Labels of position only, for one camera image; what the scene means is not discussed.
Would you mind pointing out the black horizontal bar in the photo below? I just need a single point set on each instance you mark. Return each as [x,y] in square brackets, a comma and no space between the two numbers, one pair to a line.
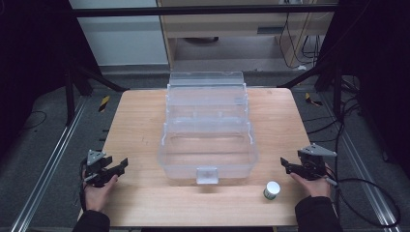
[193,10]

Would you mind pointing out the clear plastic tiered storage box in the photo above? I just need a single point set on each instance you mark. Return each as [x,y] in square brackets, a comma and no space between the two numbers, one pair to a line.
[208,145]

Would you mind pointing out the person's left hand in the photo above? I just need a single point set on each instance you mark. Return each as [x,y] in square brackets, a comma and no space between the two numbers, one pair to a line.
[96,195]

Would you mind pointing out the small white jar green label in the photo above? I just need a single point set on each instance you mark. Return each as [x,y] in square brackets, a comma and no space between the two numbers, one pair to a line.
[272,190]

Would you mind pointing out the black curtain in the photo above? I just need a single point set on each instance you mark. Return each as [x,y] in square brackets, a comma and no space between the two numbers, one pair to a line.
[377,64]
[29,64]

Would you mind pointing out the aluminium floor rail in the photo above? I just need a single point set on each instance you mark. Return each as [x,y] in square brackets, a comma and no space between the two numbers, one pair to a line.
[48,167]
[364,167]

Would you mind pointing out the white cabinet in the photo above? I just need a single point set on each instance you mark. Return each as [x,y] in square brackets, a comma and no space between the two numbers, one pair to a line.
[122,38]

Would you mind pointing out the black metal stand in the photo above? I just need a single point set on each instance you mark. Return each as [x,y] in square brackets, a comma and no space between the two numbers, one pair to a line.
[336,93]
[69,96]

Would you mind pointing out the yellow black tape marker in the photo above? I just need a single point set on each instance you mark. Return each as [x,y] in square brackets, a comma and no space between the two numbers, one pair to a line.
[104,103]
[312,100]

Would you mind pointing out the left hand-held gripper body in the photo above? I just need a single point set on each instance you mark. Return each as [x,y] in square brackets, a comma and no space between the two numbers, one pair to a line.
[96,162]

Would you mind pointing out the person's right hand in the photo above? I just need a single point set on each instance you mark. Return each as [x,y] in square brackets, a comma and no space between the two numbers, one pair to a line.
[314,187]

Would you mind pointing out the light wooden desk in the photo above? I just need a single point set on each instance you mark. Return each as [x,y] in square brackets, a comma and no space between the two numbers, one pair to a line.
[225,25]

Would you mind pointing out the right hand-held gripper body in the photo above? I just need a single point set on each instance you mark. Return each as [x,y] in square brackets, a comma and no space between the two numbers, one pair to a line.
[314,159]

